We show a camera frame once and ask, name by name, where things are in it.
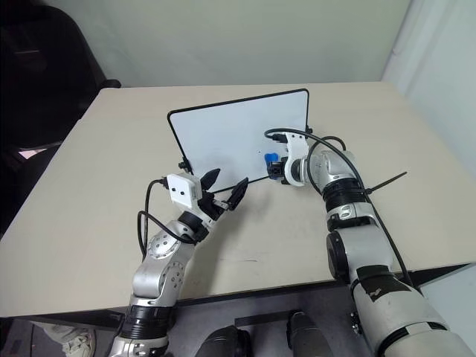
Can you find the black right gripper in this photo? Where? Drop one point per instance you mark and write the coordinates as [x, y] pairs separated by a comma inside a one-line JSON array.
[[281, 166]]

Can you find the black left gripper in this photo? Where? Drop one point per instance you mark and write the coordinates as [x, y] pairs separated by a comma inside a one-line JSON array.
[[209, 206]]

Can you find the blue whiteboard eraser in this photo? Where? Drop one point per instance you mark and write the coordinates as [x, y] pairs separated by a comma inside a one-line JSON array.
[[269, 157]]

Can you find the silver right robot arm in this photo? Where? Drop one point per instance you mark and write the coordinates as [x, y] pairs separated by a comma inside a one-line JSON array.
[[357, 253]]

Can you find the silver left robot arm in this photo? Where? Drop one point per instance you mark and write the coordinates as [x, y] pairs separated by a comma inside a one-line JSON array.
[[160, 267]]

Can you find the black-framed whiteboard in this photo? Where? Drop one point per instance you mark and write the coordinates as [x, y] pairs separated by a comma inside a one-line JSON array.
[[238, 137]]

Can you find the black zip tie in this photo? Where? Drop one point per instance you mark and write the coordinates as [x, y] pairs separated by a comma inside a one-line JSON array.
[[390, 180]]

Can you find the dark rounded shape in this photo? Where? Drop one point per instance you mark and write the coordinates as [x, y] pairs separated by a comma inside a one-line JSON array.
[[306, 334], [223, 343]]

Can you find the black office chair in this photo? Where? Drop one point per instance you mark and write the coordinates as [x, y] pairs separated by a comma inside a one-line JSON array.
[[44, 74]]

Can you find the white sneaker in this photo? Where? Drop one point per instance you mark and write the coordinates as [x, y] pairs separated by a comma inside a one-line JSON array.
[[76, 339]]

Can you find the white box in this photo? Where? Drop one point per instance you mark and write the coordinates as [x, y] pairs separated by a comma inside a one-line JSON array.
[[451, 297]]

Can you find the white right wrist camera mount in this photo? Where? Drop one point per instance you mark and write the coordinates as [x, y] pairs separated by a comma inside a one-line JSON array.
[[296, 145]]

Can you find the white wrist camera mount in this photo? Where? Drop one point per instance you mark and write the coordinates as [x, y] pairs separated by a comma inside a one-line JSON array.
[[296, 145], [182, 191]]

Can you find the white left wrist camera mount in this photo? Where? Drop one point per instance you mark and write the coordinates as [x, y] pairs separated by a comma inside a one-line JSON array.
[[182, 191]]

